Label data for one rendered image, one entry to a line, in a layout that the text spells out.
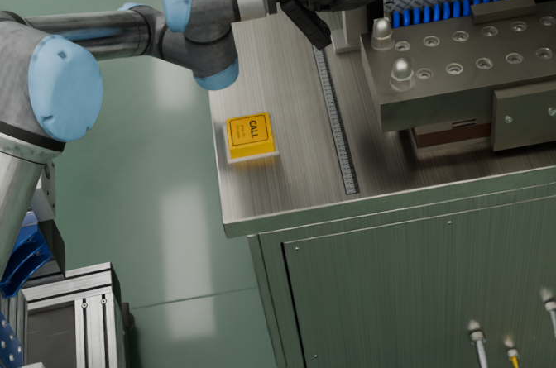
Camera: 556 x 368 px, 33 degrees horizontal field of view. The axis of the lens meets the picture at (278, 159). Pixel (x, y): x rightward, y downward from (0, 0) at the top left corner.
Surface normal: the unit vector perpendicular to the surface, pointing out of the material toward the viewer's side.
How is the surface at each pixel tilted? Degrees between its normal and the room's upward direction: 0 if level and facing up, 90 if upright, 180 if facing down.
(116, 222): 0
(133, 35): 73
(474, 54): 0
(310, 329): 90
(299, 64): 0
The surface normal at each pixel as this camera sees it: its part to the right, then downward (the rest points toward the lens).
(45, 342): -0.12, -0.67
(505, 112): 0.12, 0.72
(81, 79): 0.88, 0.19
